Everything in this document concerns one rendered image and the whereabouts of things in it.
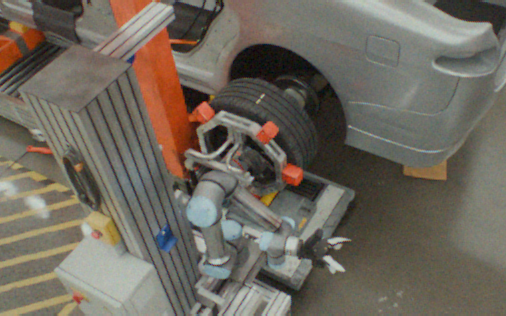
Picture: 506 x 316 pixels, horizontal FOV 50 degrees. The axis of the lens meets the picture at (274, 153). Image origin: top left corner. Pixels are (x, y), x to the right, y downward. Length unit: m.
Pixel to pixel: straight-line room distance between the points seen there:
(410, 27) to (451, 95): 0.39
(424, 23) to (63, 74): 1.52
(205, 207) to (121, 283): 0.45
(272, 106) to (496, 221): 1.83
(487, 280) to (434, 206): 0.61
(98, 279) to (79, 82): 0.84
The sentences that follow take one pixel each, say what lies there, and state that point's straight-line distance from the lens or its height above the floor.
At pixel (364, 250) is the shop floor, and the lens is 3.62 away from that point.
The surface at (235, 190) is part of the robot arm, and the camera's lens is 2.17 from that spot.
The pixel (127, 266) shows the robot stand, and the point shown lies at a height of 1.23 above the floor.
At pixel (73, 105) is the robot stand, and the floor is 2.03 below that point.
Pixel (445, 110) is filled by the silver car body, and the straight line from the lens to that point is 2.75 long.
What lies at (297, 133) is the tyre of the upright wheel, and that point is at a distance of 2.85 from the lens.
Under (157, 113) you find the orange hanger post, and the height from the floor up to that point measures 1.06.
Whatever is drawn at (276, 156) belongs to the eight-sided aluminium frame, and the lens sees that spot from 2.79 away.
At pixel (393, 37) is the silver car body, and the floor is 1.56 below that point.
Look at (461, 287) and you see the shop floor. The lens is 3.59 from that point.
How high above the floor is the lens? 3.06
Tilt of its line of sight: 48 degrees down
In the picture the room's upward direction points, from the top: 5 degrees counter-clockwise
